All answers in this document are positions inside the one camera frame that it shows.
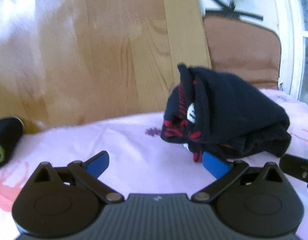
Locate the brown padded cushion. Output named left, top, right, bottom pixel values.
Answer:
left=203, top=16, right=281, bottom=90

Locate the wood grain headboard panel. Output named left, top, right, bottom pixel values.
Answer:
left=0, top=0, right=210, bottom=133

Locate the black and green folded garment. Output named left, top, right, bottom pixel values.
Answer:
left=0, top=116, right=24, bottom=168

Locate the white framed frosted glass door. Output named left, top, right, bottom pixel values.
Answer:
left=275, top=0, right=308, bottom=105

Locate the black red white patterned garment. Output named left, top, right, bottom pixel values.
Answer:
left=161, top=63, right=292, bottom=162

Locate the pink deer print bedsheet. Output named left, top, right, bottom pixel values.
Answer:
left=0, top=88, right=308, bottom=240

